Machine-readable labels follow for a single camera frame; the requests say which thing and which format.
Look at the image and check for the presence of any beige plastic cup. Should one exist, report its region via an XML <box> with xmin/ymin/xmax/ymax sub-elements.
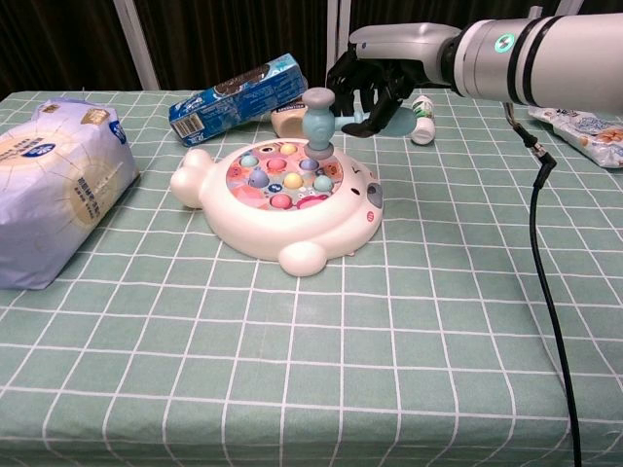
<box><xmin>271</xmin><ymin>96</ymin><xmax>311</xmax><ymax>139</ymax></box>

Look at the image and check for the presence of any blue cookie box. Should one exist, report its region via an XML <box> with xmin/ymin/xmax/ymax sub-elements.
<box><xmin>168</xmin><ymin>52</ymin><xmax>311</xmax><ymax>149</ymax></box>

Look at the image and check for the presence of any white whack-a-mole toy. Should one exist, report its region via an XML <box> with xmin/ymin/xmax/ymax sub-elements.
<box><xmin>169</xmin><ymin>137</ymin><xmax>385</xmax><ymax>278</ymax></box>

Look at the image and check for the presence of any white metal frame post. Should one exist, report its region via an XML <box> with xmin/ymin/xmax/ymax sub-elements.
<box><xmin>112</xmin><ymin>0</ymin><xmax>162</xmax><ymax>91</ymax></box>
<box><xmin>324</xmin><ymin>0</ymin><xmax>352</xmax><ymax>91</ymax></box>
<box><xmin>528</xmin><ymin>0</ymin><xmax>579</xmax><ymax>20</ymax></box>

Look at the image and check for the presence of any dark brown curtain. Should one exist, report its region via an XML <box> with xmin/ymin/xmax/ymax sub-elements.
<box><xmin>0</xmin><ymin>0</ymin><xmax>623</xmax><ymax>101</ymax></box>

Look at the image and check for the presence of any green checked tablecloth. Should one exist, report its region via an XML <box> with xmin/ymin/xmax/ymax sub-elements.
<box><xmin>0</xmin><ymin>87</ymin><xmax>623</xmax><ymax>467</ymax></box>

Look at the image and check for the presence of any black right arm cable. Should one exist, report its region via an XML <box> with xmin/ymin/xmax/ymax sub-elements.
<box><xmin>502</xmin><ymin>100</ymin><xmax>584</xmax><ymax>467</ymax></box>

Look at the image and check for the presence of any lilac tissue pack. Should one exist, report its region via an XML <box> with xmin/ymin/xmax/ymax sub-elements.
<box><xmin>0</xmin><ymin>96</ymin><xmax>141</xmax><ymax>292</ymax></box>

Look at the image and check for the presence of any white bottle with green label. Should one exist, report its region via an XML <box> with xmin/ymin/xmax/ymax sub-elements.
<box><xmin>410</xmin><ymin>93</ymin><xmax>436</xmax><ymax>146</ymax></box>

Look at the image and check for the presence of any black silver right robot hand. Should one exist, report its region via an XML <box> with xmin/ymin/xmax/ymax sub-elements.
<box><xmin>325</xmin><ymin>21</ymin><xmax>463</xmax><ymax>138</ymax></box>

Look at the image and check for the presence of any light blue toy hammer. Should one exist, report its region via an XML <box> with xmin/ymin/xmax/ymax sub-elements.
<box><xmin>301</xmin><ymin>87</ymin><xmax>419</xmax><ymax>161</ymax></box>

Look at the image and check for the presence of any white snack bag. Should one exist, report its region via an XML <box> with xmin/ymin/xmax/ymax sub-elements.
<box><xmin>528</xmin><ymin>104</ymin><xmax>623</xmax><ymax>169</ymax></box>

